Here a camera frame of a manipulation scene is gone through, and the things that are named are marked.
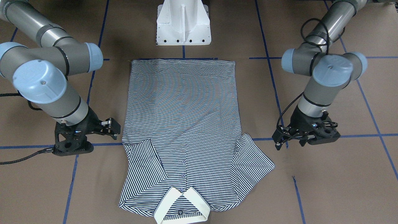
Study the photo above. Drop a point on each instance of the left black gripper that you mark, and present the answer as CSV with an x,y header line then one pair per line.
x,y
298,120

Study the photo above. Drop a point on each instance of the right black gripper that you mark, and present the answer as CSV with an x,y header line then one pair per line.
x,y
91,122

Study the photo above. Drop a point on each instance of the striped polo shirt white collar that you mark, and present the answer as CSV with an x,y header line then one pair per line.
x,y
187,154

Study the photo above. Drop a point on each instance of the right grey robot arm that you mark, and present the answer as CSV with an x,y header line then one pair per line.
x,y
40,76

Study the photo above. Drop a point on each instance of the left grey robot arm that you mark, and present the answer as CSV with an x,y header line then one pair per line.
x,y
329,74

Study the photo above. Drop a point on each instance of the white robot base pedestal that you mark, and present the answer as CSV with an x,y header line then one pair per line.
x,y
183,22

